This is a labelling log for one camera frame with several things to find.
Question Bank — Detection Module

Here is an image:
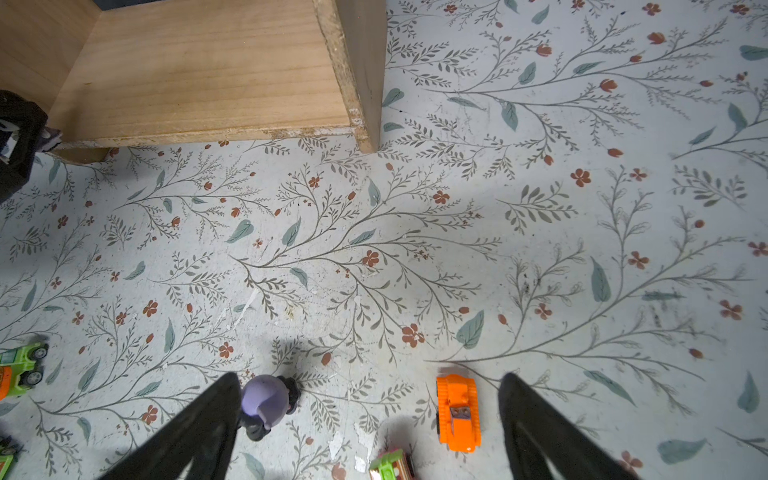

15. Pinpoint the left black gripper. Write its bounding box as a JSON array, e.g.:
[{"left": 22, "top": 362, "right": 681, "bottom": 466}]
[{"left": 1, "top": 90, "right": 48, "bottom": 202}]

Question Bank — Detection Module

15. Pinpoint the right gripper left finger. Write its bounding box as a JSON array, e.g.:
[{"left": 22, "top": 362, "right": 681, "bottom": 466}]
[{"left": 102, "top": 372, "right": 241, "bottom": 479}]

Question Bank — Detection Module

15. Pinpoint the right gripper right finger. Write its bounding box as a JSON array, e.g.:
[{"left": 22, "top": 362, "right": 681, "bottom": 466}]
[{"left": 498, "top": 373, "right": 633, "bottom": 480}]

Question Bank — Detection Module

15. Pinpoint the black purple figurine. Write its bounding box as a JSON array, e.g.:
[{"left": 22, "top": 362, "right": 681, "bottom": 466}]
[
  {"left": 239, "top": 375, "right": 301, "bottom": 442},
  {"left": 36, "top": 127, "right": 62, "bottom": 152}
]

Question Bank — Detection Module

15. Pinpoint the wooden two-tier shelf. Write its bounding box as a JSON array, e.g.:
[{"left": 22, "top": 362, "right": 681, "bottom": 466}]
[{"left": 1, "top": 0, "right": 387, "bottom": 164}]

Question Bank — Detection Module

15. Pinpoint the orange toy bulldozer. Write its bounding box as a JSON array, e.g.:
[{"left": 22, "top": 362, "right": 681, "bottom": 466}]
[{"left": 436, "top": 374, "right": 482, "bottom": 453}]

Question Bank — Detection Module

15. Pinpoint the pink green toy truck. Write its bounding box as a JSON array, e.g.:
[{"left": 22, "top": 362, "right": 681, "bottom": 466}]
[{"left": 368, "top": 449, "right": 415, "bottom": 480}]

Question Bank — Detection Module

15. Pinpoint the pink green toy car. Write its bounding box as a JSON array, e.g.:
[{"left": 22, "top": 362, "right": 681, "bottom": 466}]
[{"left": 0, "top": 436, "right": 22, "bottom": 480}]

